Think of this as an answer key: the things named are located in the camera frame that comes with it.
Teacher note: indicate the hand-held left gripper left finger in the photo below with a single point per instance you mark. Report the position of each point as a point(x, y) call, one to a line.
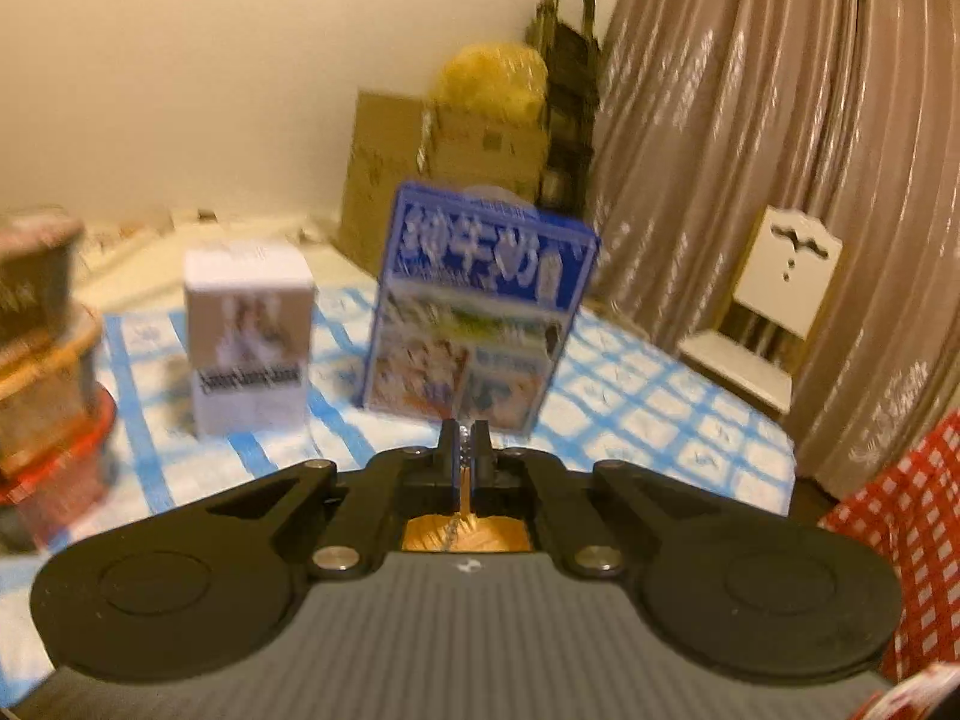
point(450, 480)

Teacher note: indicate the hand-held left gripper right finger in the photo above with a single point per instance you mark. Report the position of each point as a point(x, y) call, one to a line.
point(481, 480)

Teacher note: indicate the blue milk carton box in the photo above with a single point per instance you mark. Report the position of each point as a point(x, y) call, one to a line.
point(480, 300)

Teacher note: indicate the blue checked tablecloth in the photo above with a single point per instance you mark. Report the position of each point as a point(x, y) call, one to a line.
point(660, 420)

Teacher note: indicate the small white product box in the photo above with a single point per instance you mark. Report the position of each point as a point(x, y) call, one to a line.
point(247, 330)

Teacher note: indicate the large cardboard box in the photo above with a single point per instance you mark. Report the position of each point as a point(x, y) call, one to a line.
point(382, 180)

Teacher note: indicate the small cardboard box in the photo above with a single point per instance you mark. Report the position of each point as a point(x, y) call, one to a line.
point(487, 150)

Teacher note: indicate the white wooden chair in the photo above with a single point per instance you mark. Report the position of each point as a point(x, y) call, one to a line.
point(780, 292)

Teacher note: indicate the yellow plastic bag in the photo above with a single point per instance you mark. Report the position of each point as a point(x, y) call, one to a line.
point(491, 79)

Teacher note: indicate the black orange instant food bowl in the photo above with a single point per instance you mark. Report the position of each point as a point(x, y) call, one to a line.
point(45, 390)

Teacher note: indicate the red checked cloth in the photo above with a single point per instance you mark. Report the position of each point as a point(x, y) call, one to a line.
point(907, 525)

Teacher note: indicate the beige patterned curtain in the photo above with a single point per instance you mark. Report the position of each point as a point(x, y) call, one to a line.
point(787, 90)

